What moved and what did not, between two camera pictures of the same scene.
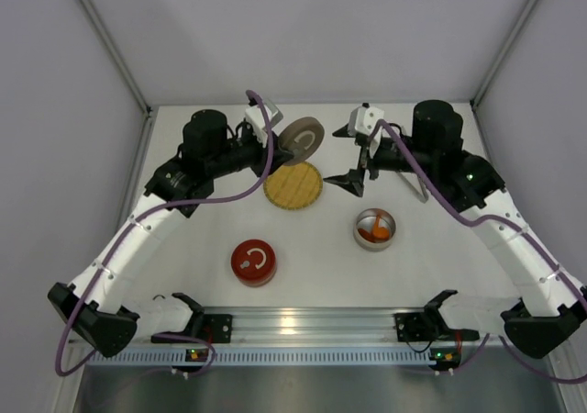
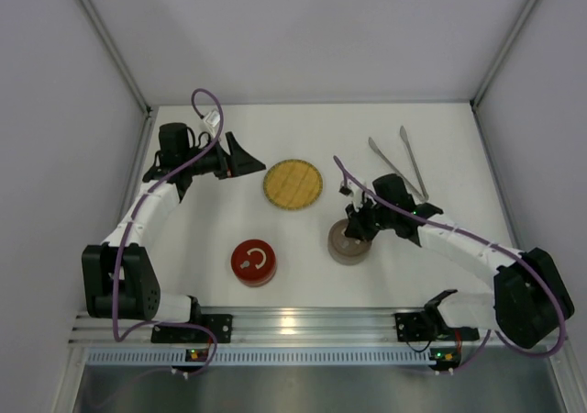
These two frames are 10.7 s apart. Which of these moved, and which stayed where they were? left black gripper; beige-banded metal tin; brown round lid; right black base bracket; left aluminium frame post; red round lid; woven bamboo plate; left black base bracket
Moved: brown round lid; beige-banded metal tin; left black gripper
Stayed: woven bamboo plate; right black base bracket; red round lid; left black base bracket; left aluminium frame post
